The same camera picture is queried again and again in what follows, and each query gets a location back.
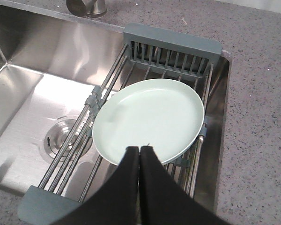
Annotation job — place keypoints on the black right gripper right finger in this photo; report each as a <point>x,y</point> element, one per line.
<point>163,201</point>

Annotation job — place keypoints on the stainless steel sink basin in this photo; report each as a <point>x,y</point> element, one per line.
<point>48,68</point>

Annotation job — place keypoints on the round steel sink drain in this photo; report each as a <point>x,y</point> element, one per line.
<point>61,138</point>

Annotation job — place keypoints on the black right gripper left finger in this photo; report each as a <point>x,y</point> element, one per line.
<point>115,201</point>

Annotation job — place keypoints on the teal and steel dish rack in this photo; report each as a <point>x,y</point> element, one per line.
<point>148,53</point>

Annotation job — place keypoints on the light green round plate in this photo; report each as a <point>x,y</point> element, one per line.
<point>162,113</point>

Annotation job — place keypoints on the stainless steel faucet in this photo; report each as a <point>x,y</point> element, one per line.
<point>82,8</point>

